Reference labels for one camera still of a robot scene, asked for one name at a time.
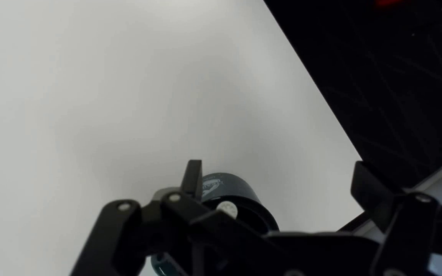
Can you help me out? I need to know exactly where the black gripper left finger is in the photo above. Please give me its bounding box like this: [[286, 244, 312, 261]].
[[69, 159, 284, 276]]

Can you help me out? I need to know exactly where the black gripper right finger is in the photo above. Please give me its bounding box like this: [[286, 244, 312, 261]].
[[350, 160, 442, 276]]

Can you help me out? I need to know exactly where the dark teal mug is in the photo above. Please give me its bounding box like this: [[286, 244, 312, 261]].
[[151, 172, 281, 276]]

